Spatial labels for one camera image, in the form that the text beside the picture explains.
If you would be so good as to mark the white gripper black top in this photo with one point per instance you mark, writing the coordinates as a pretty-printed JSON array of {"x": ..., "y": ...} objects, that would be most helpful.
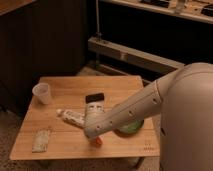
[{"x": 94, "y": 105}]

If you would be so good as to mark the orange pepper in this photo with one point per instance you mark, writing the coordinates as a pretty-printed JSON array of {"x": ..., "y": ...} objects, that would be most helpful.
[{"x": 97, "y": 142}]

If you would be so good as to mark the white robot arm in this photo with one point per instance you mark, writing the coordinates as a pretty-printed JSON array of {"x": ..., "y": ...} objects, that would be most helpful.
[{"x": 143, "y": 104}]

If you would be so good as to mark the white tube bottle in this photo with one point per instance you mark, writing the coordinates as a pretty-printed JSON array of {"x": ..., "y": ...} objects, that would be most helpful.
[{"x": 71, "y": 117}]

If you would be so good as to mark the green plate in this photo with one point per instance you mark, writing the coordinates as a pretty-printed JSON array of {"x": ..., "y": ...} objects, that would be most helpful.
[{"x": 130, "y": 129}]

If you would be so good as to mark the wooden table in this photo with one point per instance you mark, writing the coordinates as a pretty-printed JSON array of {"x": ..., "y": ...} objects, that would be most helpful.
[{"x": 67, "y": 141}]

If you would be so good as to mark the pale snack packet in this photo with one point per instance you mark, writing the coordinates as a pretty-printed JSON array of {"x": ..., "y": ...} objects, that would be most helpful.
[{"x": 41, "y": 141}]

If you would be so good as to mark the dark wooden cabinet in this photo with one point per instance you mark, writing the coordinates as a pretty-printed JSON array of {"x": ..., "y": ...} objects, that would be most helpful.
[{"x": 38, "y": 38}]

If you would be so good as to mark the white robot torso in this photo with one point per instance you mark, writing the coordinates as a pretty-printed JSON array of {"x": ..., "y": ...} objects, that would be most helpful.
[{"x": 187, "y": 120}]

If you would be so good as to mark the metal shelf rail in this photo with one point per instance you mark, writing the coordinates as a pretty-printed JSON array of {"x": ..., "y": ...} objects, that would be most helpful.
[{"x": 132, "y": 56}]

